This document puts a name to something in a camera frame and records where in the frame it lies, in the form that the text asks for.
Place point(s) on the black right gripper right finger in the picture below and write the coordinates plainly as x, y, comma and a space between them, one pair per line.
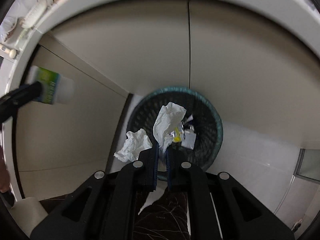
199, 187

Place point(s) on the black mesh trash bin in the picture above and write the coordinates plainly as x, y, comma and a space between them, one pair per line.
200, 133

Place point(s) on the white tissue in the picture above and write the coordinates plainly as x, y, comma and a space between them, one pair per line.
169, 117

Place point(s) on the person left hand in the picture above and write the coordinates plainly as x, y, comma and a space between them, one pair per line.
4, 175

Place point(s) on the white bowl with lid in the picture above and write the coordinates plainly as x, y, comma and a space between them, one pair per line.
34, 14

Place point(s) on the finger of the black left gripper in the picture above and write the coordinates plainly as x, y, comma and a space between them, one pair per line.
17, 98

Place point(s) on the white green pill bottle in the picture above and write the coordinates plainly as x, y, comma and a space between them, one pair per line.
55, 87

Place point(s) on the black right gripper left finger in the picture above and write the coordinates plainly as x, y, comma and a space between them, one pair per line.
137, 180

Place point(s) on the yellow white snack bag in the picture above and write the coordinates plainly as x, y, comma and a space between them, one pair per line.
185, 134

